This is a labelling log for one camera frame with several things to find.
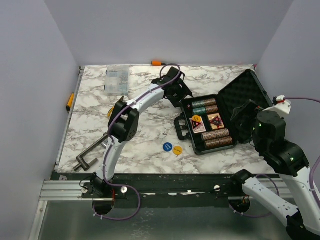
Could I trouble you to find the black poker set case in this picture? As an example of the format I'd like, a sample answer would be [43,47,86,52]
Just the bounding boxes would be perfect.
[174,69,272,155]

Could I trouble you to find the blue small blind button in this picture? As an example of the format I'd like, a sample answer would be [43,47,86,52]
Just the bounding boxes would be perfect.
[163,142,173,152]

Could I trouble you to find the brown 100 chip roll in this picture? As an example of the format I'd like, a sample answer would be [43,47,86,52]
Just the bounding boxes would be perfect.
[218,136,233,146]
[204,139,220,149]

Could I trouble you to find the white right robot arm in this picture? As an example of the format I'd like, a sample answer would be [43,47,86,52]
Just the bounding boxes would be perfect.
[230,96,320,240]

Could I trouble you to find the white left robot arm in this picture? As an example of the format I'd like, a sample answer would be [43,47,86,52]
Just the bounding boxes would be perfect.
[90,63,193,198]

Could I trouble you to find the tan 10 chip roll in case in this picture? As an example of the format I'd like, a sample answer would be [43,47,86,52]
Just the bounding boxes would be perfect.
[215,128,230,138]

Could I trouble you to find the green chip roll upper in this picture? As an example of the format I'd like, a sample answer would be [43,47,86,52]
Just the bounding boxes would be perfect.
[191,100,205,109]

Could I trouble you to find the green chip roll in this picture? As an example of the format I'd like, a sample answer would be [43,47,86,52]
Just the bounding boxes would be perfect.
[192,107,207,116]
[191,100,205,109]

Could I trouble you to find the green chip roll lower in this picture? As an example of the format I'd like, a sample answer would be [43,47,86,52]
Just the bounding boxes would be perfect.
[192,107,207,116]

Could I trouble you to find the brown chip roll lower in case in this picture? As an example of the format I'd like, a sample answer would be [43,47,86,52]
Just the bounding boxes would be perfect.
[205,105,219,114]

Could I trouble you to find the brown chip roll in case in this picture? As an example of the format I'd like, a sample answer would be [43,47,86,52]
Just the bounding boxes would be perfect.
[204,98,217,107]
[205,105,219,114]

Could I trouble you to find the yellow big blind button in case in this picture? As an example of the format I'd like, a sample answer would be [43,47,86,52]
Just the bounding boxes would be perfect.
[192,115,202,123]

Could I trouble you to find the brown chip roll upper in case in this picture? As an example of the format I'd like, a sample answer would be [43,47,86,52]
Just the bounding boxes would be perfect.
[204,98,217,107]

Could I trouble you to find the red card deck with all-in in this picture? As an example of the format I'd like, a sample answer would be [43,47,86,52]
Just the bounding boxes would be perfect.
[189,116,207,134]

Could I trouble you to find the clear plastic organizer box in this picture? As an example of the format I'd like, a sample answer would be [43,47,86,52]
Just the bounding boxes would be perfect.
[104,65,130,96]

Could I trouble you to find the chrome faucet tap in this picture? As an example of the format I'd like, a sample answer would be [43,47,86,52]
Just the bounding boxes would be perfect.
[101,141,107,148]

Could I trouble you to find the yellow utility knife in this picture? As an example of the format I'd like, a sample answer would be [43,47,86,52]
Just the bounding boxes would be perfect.
[66,92,75,113]

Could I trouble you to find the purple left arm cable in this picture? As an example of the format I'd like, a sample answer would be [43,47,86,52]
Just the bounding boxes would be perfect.
[92,63,181,222]

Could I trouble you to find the orange handle screwdriver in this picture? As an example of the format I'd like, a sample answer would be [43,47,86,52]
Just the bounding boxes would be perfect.
[151,60,175,67]

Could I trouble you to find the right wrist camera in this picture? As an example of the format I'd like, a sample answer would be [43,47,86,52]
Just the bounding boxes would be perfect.
[264,95,292,118]

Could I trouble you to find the yellow handle pliers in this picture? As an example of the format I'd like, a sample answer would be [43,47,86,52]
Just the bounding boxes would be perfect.
[107,95,125,119]

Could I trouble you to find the dark grey door handle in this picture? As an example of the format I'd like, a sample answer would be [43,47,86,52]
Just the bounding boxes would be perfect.
[73,132,108,172]

